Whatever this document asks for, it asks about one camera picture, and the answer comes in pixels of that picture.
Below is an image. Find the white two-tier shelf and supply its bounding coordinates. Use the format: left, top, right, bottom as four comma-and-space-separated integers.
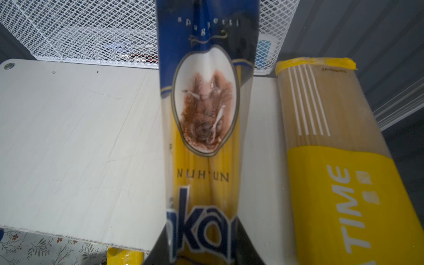
1, 59, 297, 265

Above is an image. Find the white wire mesh basket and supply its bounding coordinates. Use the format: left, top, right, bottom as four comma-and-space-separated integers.
0, 0, 301, 76

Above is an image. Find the blue Ankara spaghetti bag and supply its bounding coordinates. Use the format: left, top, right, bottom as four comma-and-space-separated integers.
156, 1, 260, 265

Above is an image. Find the yellow Pastatime spaghetti bag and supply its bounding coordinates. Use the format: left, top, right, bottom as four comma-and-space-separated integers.
276, 57, 424, 265

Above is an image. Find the yellow clear spaghetti bag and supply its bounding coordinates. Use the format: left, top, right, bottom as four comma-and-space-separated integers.
107, 247, 144, 265

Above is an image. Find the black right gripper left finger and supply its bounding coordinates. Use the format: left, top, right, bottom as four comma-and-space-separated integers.
142, 226, 170, 265

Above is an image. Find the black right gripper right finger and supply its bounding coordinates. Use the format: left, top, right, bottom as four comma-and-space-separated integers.
236, 218, 265, 265

